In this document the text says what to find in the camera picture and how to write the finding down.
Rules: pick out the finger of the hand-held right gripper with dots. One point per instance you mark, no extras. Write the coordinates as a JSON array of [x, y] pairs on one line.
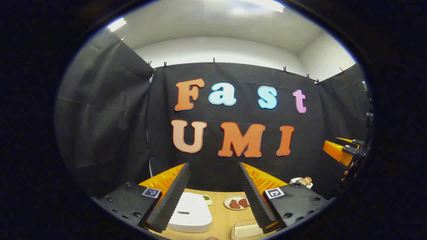
[[347, 141], [335, 150]]

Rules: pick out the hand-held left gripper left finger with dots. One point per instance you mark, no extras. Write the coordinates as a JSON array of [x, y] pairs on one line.
[[173, 196]]

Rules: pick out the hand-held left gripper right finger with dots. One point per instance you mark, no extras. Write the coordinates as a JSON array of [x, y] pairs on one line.
[[255, 200]]

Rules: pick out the white rice cooker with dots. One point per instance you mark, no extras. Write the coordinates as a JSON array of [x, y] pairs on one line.
[[193, 213]]

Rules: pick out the clear box of rice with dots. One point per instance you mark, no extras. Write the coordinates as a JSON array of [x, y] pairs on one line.
[[245, 230]]

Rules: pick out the red meat piece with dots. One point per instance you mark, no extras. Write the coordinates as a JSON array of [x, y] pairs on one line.
[[243, 202], [234, 204]]

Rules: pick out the white round plate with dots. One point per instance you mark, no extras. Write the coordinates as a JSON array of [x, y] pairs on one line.
[[227, 204]]

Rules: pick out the white sectioned sauce dish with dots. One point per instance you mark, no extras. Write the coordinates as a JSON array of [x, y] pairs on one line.
[[207, 199]]

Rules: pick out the black backdrop cloth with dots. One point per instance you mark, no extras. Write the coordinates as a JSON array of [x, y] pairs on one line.
[[133, 116]]

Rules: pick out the ceiling light panel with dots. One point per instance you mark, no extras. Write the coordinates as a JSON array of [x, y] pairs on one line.
[[267, 5], [116, 24]]

